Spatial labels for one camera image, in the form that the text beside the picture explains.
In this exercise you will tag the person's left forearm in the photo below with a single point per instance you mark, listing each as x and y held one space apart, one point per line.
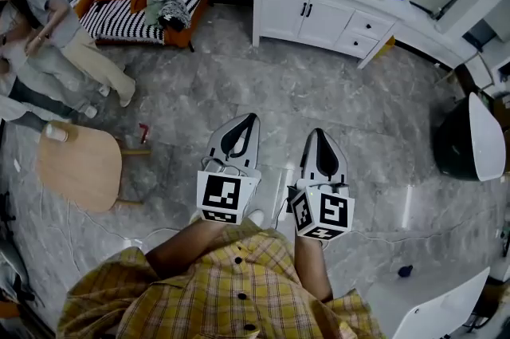
187 245

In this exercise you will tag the white cup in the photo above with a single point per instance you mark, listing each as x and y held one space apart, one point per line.
56 132

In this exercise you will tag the dark blue small item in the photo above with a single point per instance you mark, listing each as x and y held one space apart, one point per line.
405 271

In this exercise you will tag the yellow plaid shirt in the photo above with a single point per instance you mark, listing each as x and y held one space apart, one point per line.
223 297

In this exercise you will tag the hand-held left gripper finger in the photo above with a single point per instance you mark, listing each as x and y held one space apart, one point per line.
249 138
228 140

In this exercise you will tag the round wooden stool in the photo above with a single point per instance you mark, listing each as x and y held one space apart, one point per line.
79 166

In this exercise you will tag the red item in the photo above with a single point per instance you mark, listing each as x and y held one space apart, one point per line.
143 133

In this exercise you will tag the yellow item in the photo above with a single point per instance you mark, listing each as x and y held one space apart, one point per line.
385 47

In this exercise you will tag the white vanity cabinet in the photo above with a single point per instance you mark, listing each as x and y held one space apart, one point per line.
315 10

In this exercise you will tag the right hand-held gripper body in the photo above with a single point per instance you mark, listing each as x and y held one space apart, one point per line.
324 210

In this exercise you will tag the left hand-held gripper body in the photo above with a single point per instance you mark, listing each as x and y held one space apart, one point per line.
229 194

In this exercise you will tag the white chair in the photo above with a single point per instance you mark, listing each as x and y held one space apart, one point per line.
434 309

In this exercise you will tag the person's right forearm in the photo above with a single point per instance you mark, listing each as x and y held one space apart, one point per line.
312 269

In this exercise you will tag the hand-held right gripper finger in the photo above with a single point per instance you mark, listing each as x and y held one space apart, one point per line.
333 160
322 156

